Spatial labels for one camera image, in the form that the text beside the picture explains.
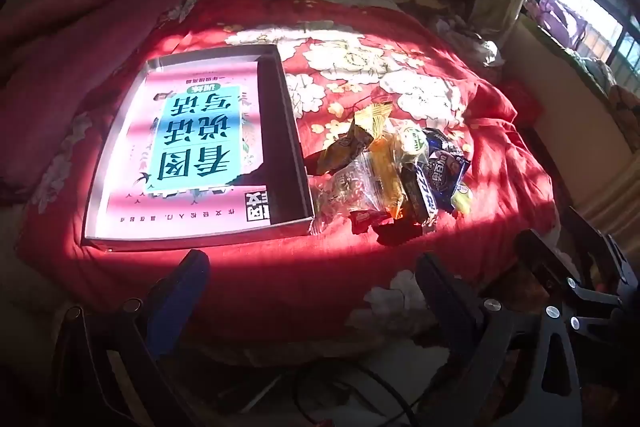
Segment pink blanket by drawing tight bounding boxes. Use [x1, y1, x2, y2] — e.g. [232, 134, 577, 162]
[0, 0, 217, 195]

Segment dark blue snack packet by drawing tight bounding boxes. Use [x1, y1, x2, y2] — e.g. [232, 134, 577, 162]
[422, 147, 472, 208]

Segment red floral blanket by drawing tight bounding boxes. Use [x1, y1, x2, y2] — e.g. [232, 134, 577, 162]
[15, 0, 561, 348]

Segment red swirl candy packet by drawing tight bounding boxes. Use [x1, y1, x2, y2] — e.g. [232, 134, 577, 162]
[349, 207, 397, 236]

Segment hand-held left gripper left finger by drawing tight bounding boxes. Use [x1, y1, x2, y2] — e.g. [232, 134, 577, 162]
[52, 249, 211, 427]

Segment yellow snack packet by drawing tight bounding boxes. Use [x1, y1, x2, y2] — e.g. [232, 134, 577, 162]
[450, 184, 474, 216]

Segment purple hanging clothes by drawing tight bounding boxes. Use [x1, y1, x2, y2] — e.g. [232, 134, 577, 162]
[537, 0, 590, 50]

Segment grey cardboard box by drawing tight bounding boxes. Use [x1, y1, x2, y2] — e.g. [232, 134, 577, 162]
[82, 44, 316, 253]

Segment clear nut brittle packet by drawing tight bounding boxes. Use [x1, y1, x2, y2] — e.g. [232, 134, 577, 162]
[311, 162, 381, 234]

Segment brown gold wrapper snack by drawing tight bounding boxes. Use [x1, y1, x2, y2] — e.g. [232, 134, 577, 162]
[317, 129, 375, 176]

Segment orange wafer packet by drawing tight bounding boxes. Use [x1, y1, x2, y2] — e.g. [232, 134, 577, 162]
[367, 137, 408, 219]

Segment pink and teal book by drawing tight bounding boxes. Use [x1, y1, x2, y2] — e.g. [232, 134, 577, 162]
[95, 59, 271, 238]

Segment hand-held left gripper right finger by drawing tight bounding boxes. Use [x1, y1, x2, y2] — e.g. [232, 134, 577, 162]
[415, 252, 583, 427]

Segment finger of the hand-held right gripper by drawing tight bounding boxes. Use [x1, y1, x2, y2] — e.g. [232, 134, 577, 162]
[565, 207, 628, 330]
[515, 229, 583, 293]

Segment green label clear packet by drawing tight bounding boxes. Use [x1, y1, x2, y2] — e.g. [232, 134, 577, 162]
[392, 119, 432, 168]

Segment black cable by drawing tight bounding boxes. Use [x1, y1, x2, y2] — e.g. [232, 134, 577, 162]
[292, 357, 417, 427]

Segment black chocolate bar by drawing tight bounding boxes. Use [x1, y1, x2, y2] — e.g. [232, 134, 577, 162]
[400, 164, 439, 228]

